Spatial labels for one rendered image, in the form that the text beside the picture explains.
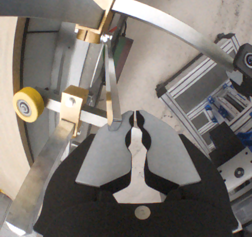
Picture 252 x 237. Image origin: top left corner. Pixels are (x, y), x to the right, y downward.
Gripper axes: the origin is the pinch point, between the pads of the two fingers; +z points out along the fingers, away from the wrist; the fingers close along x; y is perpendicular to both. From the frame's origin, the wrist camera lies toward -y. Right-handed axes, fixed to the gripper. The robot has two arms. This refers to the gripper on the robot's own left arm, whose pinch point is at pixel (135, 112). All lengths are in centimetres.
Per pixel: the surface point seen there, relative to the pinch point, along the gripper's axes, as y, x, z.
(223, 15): -46, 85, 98
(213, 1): -56, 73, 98
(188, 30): -9.4, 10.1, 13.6
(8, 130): 13.2, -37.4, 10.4
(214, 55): -5.5, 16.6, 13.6
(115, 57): -1.6, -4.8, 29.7
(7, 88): 0.0, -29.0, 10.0
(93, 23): -9.3, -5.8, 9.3
